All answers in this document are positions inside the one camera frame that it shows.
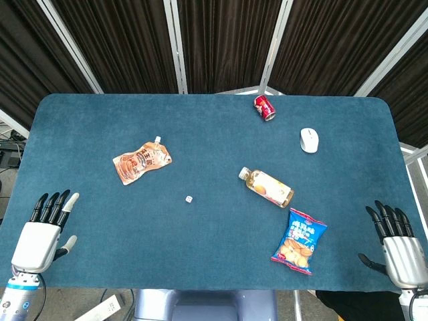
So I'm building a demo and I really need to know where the white power strip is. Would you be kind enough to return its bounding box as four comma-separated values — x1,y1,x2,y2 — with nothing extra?
79,294,123,321

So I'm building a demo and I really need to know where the robot torso base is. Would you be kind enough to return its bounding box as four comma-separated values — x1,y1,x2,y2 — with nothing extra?
132,289,278,321

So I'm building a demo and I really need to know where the blue biscuit bag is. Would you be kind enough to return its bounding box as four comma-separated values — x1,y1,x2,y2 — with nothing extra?
271,207,328,276

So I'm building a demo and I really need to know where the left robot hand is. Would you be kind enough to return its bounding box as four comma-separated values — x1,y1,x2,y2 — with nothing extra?
11,189,80,274

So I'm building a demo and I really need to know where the metal frame post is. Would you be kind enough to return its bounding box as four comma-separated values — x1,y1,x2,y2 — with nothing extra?
353,11,428,98
35,0,104,94
163,0,189,94
257,0,294,96

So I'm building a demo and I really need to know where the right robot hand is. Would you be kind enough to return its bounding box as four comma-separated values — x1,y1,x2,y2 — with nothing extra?
357,200,428,290

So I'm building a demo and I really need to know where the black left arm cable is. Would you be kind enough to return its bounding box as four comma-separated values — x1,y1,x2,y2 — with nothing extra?
31,273,47,321

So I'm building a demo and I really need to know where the yellow juice bottle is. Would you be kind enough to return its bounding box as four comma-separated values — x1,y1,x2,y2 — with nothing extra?
238,167,296,209

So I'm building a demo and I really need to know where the dark pleated curtain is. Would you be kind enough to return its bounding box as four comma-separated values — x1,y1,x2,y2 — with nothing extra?
0,0,428,148

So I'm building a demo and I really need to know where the white computer mouse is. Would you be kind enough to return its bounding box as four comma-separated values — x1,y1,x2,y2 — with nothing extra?
299,127,320,154

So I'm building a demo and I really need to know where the orange spout pouch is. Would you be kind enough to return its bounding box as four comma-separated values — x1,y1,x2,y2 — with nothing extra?
112,136,173,186

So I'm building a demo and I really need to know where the red soda can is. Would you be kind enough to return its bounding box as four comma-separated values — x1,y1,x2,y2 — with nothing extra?
253,94,277,122

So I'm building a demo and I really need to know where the blue table mat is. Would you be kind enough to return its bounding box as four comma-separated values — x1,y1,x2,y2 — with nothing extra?
0,93,428,292

